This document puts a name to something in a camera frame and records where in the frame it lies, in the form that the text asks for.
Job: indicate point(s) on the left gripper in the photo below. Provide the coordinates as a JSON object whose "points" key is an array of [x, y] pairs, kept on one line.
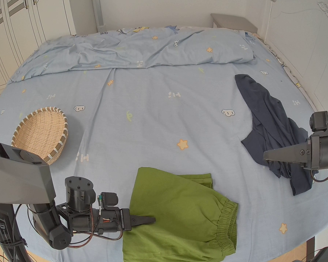
{"points": [[109, 222]]}

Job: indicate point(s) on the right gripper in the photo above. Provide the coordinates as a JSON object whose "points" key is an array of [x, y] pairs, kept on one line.
{"points": [[326, 151]]}

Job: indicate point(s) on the green shorts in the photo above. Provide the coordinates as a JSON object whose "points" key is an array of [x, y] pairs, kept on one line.
{"points": [[180, 214]]}

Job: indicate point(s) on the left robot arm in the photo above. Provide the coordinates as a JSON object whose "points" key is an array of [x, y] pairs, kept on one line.
{"points": [[16, 179]]}

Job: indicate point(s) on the dark blue garment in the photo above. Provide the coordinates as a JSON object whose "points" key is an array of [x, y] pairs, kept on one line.
{"points": [[267, 119]]}

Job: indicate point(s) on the bed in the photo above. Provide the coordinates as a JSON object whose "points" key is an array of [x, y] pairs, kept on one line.
{"points": [[164, 119]]}

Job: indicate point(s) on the round woven basket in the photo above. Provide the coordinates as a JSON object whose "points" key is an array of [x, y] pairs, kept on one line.
{"points": [[41, 132]]}

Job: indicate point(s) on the grey bedside table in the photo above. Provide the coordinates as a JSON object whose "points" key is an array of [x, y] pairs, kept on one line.
{"points": [[232, 22]]}

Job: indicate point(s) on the pale blue quilt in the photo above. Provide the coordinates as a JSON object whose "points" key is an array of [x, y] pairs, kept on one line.
{"points": [[153, 50]]}

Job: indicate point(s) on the white wardrobe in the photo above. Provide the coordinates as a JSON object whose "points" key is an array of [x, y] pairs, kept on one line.
{"points": [[16, 23]]}

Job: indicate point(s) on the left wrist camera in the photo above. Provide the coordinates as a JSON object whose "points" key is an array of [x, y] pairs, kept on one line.
{"points": [[109, 199]]}

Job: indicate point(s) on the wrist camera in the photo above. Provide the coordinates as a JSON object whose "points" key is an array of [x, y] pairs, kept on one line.
{"points": [[319, 121], [109, 199]]}

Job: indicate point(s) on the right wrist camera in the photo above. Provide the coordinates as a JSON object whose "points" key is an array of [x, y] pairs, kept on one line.
{"points": [[319, 121]]}

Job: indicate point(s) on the white wall pipe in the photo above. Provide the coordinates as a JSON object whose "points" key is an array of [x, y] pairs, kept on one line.
{"points": [[97, 4]]}

